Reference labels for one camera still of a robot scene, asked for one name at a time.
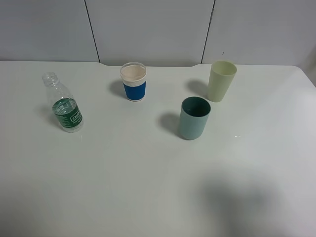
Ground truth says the teal plastic cup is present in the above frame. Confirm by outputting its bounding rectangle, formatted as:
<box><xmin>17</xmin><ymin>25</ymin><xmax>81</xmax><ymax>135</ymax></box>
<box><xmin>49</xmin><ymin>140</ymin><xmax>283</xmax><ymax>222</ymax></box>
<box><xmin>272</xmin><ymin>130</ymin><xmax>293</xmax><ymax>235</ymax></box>
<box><xmin>179</xmin><ymin>96</ymin><xmax>211</xmax><ymax>140</ymax></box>

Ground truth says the pale green plastic cup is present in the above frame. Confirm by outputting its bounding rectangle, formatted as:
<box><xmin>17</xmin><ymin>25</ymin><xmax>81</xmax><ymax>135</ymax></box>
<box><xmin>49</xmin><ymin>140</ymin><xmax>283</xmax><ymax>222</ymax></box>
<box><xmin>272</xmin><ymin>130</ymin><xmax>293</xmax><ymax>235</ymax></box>
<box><xmin>207</xmin><ymin>61</ymin><xmax>237</xmax><ymax>102</ymax></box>

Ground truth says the blue sleeved paper cup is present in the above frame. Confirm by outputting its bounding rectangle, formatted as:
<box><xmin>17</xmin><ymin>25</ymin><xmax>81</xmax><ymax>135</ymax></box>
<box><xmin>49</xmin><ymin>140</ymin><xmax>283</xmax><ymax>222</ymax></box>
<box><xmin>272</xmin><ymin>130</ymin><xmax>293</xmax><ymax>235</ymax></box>
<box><xmin>120</xmin><ymin>62</ymin><xmax>147</xmax><ymax>102</ymax></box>

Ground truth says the clear bottle green label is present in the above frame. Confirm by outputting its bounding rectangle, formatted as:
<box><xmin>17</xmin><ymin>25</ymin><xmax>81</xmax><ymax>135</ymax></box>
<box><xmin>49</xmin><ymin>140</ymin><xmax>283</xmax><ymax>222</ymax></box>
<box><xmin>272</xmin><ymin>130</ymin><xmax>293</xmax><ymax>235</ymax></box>
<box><xmin>42</xmin><ymin>72</ymin><xmax>83</xmax><ymax>133</ymax></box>

